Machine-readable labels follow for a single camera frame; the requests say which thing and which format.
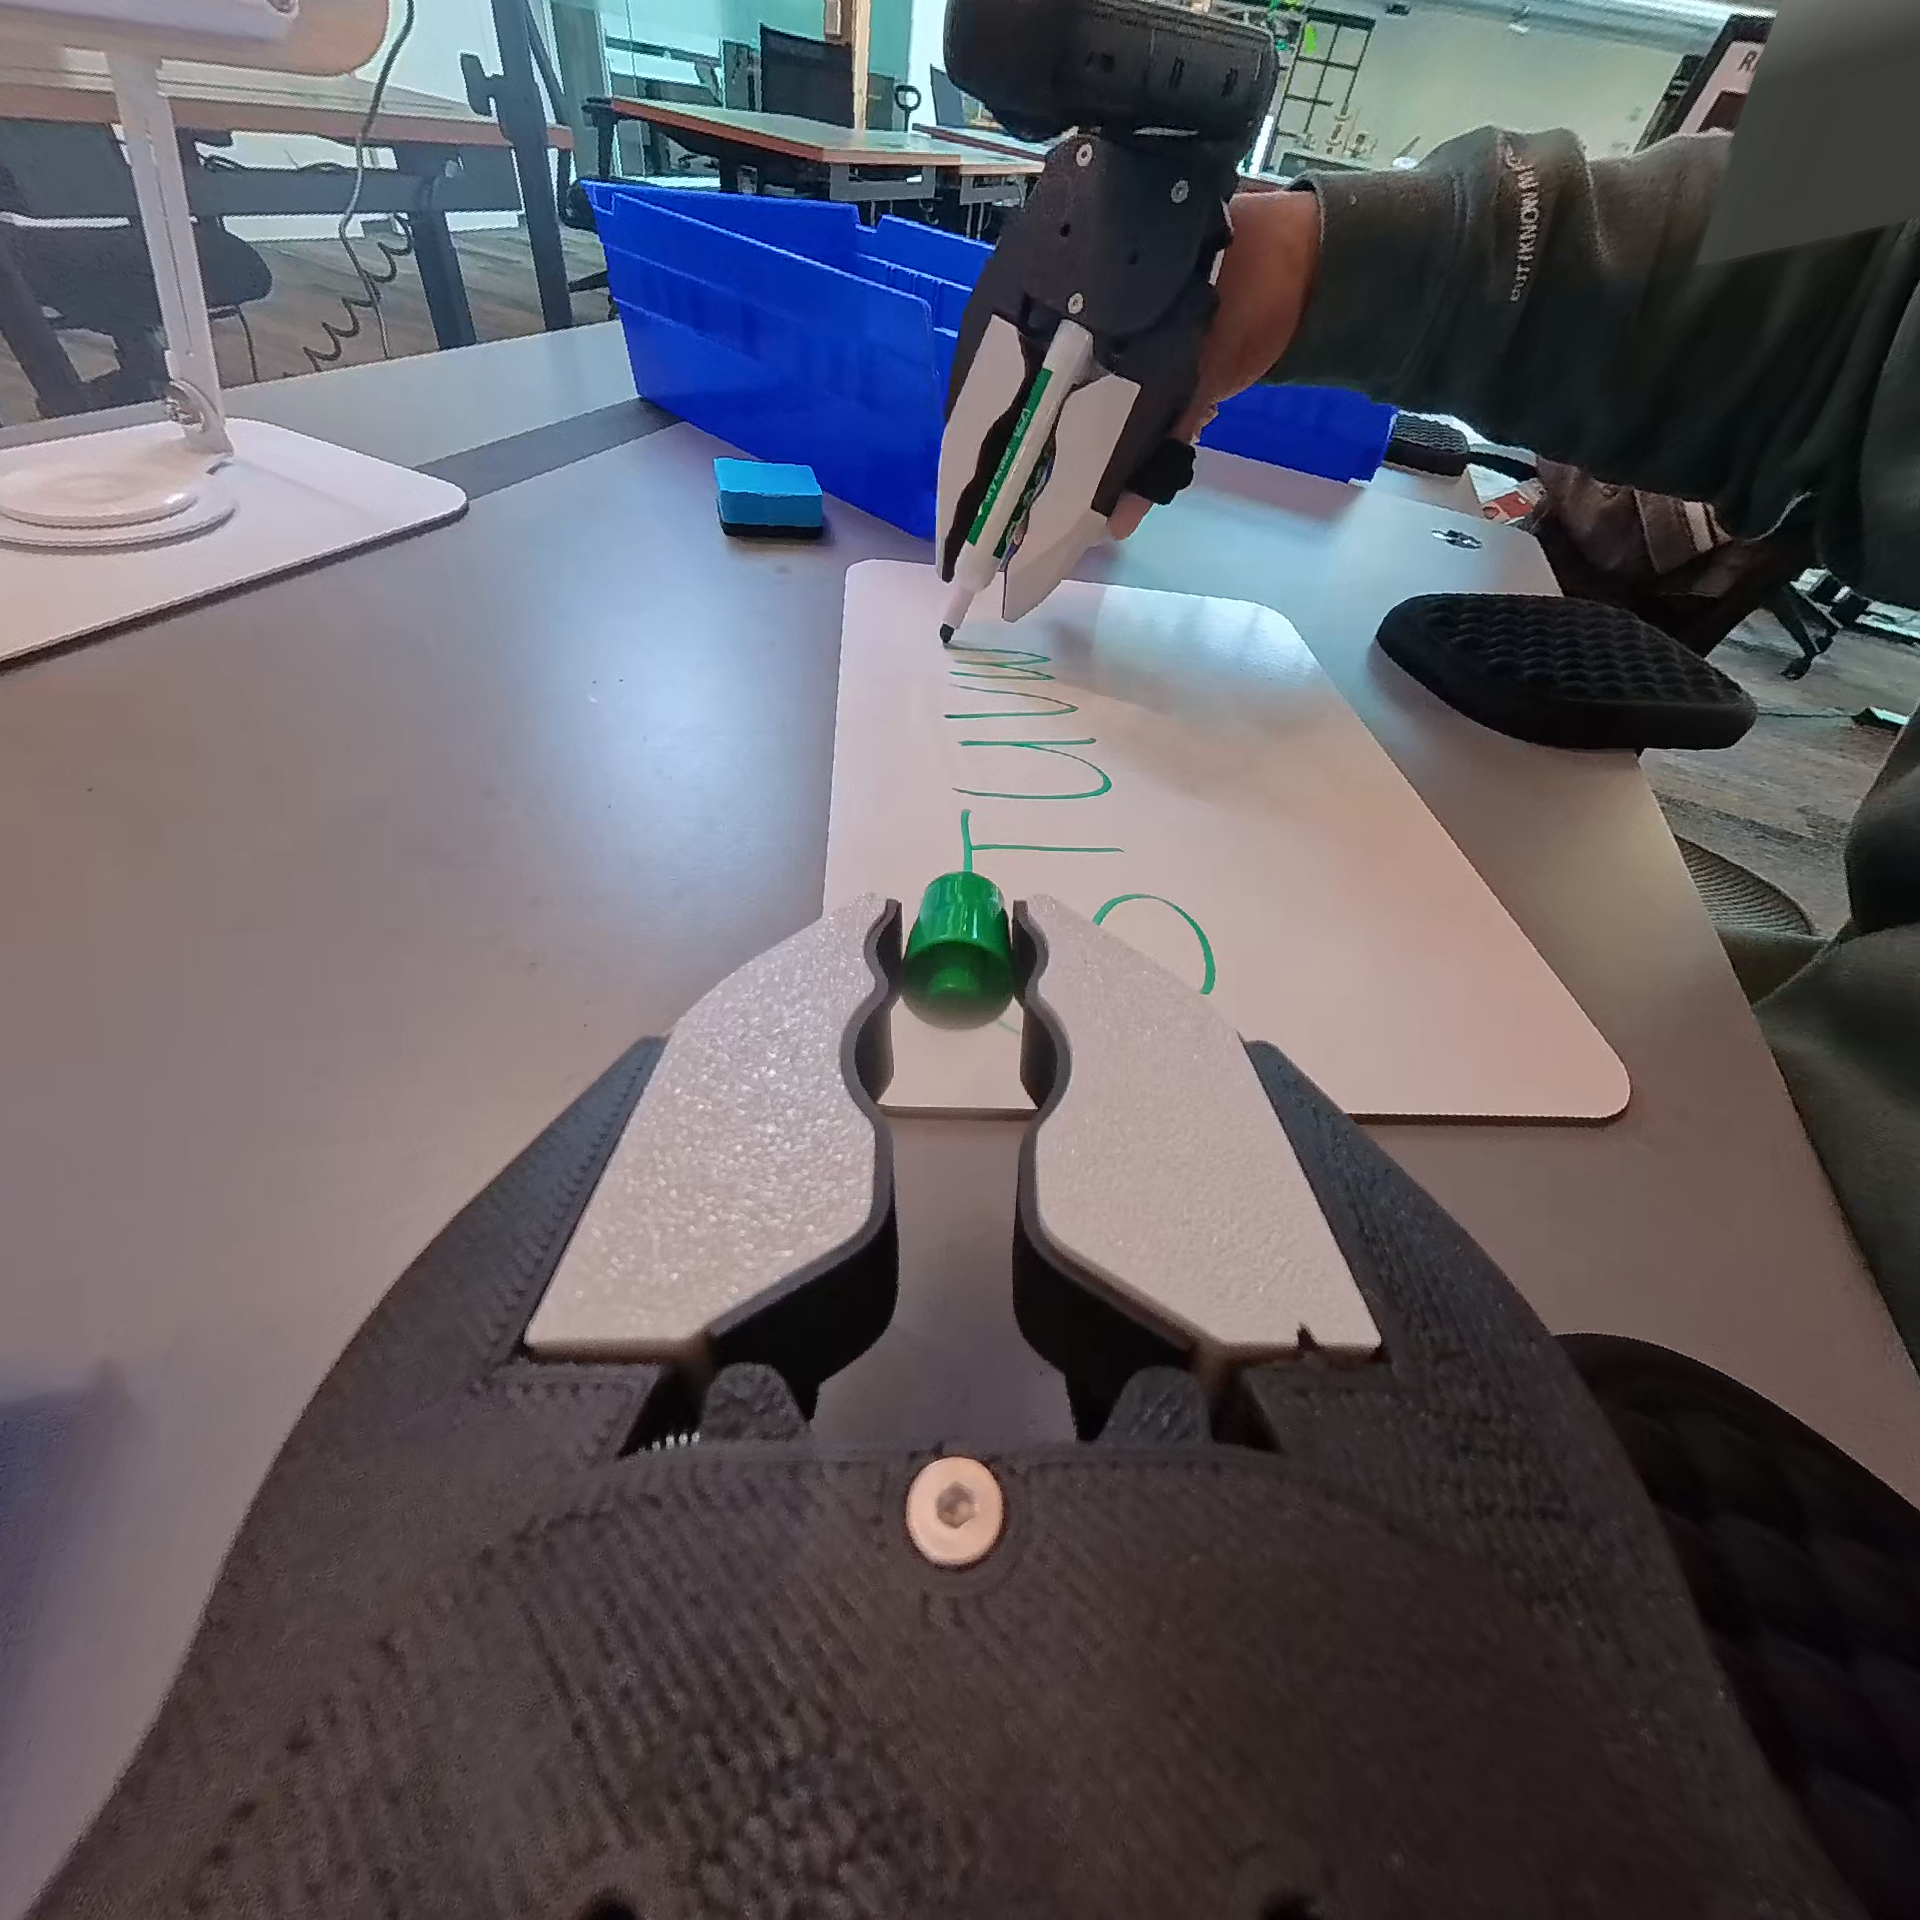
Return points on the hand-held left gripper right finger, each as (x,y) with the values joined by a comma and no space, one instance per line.
(1200,1185)

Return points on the small blue storage bin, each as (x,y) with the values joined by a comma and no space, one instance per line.
(1298,431)

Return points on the black mesh chair armrest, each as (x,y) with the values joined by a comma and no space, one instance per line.
(1561,665)
(1774,1626)

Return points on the small black object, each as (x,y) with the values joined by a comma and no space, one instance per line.
(1456,448)

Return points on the person's green sweatshirt torso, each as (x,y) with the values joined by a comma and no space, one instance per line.
(1857,1019)

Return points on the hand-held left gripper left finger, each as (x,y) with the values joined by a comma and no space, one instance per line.
(722,1185)

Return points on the blue whiteboard eraser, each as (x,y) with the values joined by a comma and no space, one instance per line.
(771,504)

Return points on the green whiteboard marker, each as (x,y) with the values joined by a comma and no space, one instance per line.
(1015,479)

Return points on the white stand with round base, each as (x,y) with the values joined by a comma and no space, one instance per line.
(137,362)

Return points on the green marker cap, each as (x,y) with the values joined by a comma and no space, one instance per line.
(960,946)

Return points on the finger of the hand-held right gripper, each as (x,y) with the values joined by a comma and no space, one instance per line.
(1089,479)
(976,466)

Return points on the black office chair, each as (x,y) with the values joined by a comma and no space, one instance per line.
(104,299)

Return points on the black metal table leg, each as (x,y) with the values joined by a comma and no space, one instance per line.
(543,151)

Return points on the wooden desk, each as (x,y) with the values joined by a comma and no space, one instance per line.
(808,136)

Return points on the white paper sign board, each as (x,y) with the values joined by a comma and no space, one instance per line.
(182,33)

